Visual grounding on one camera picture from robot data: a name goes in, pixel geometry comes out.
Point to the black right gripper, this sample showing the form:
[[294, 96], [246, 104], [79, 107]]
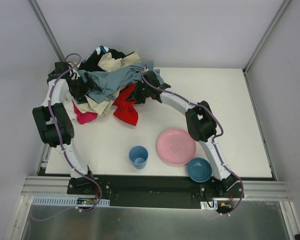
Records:
[[136, 95]]

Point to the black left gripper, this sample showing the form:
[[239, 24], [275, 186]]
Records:
[[82, 88]]

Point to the red cloth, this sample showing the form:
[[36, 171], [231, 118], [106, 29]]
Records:
[[125, 102]]

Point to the black printed cloth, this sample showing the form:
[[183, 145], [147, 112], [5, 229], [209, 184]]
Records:
[[90, 63]]

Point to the grey-blue cloth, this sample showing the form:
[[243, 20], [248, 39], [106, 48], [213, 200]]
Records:
[[110, 82]]

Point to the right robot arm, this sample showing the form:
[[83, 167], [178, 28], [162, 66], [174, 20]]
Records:
[[202, 126]]

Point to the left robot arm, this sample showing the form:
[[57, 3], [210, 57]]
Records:
[[53, 123]]

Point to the magenta pink cloth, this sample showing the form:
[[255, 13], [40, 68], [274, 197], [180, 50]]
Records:
[[83, 118]]

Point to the cream beige cloth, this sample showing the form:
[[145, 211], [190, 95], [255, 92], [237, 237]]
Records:
[[109, 64]]

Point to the light blue cup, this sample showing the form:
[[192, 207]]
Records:
[[138, 156]]

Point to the pink plate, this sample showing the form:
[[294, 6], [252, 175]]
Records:
[[176, 147]]

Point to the dark blue bowl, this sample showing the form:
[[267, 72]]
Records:
[[199, 170]]

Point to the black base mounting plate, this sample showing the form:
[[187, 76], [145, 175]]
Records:
[[172, 192]]

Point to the aluminium frame rail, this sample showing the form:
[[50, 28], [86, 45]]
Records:
[[45, 185]]

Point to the left cable duct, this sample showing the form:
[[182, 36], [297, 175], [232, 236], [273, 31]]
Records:
[[69, 201]]

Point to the cable duct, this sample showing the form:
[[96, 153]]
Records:
[[216, 205], [69, 201]]

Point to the right cable duct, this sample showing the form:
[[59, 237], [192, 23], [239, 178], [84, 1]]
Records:
[[216, 205]]

